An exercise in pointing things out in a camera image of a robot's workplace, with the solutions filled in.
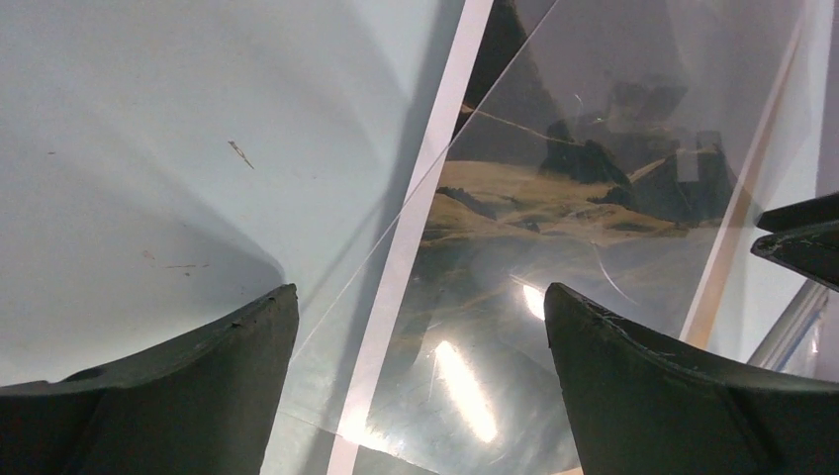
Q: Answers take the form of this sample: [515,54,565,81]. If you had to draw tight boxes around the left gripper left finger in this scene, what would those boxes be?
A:
[1,284,299,474]

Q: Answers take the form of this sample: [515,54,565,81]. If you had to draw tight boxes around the right aluminium corner post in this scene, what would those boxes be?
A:
[747,280,830,377]

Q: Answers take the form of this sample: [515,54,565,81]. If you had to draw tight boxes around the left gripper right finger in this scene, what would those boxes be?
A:
[544,283,838,474]

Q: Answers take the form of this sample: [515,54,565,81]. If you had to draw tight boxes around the landscape photo print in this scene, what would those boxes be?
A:
[326,0,820,475]

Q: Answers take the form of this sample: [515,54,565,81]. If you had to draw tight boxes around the clear acrylic sheet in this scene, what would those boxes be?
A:
[261,0,807,475]

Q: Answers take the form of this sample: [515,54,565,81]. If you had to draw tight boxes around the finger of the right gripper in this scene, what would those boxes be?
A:
[751,193,838,291]

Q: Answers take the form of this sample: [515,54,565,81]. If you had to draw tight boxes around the brown backing board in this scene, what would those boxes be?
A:
[676,35,800,351]

